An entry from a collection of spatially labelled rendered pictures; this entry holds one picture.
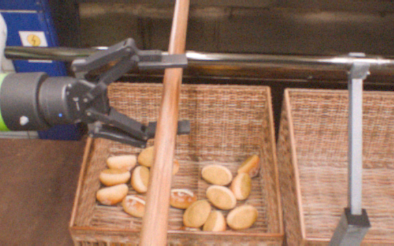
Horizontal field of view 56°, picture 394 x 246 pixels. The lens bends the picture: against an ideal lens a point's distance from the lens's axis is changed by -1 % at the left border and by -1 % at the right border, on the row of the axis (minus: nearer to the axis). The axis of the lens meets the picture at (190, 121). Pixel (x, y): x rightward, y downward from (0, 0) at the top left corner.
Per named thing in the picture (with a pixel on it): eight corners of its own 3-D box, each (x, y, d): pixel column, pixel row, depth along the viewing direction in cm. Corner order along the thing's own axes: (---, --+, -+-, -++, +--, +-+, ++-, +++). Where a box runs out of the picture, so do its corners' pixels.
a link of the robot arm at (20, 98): (10, 147, 57) (-11, 98, 52) (34, 103, 67) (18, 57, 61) (49, 145, 57) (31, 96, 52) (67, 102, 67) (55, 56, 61)
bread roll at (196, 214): (217, 210, 112) (211, 215, 116) (202, 193, 113) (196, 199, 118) (194, 232, 106) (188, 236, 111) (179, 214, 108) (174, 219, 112)
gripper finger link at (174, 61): (140, 59, 56) (139, 55, 56) (187, 57, 56) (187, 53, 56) (138, 70, 54) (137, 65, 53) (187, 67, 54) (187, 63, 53)
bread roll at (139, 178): (138, 183, 115) (125, 190, 117) (152, 193, 119) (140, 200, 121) (139, 160, 123) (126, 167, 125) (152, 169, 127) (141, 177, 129)
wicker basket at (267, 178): (109, 140, 141) (98, 80, 123) (260, 144, 140) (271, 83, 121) (76, 261, 105) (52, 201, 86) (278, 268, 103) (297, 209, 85)
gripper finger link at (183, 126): (147, 132, 61) (147, 136, 62) (190, 131, 61) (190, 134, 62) (148, 121, 63) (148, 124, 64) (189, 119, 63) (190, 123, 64)
